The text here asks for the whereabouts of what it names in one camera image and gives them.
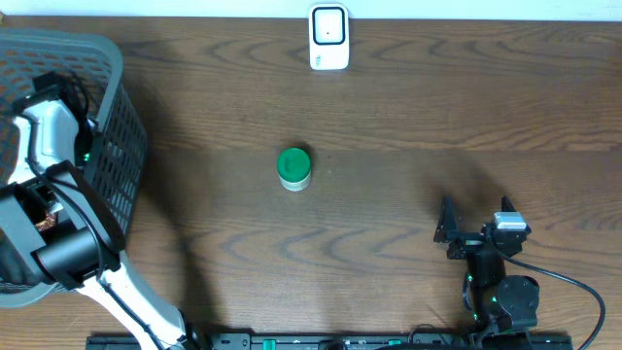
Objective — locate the white barcode scanner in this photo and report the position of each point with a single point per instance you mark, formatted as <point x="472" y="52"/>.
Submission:
<point x="329" y="39"/>

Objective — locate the grey plastic basket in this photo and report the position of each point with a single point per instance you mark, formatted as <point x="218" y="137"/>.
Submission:
<point x="115" y="163"/>

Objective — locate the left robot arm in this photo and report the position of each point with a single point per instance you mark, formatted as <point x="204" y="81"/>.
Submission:
<point x="56" y="229"/>

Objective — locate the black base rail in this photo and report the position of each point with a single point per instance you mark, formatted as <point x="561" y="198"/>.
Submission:
<point x="427" y="340"/>

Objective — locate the green lid jar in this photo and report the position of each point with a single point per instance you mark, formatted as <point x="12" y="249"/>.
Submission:
<point x="294" y="169"/>

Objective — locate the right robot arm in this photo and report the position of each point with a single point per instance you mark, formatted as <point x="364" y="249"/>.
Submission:
<point x="505" y="303"/>

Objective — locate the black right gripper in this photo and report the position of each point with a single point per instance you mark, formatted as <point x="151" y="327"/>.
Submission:
<point x="448" y="230"/>

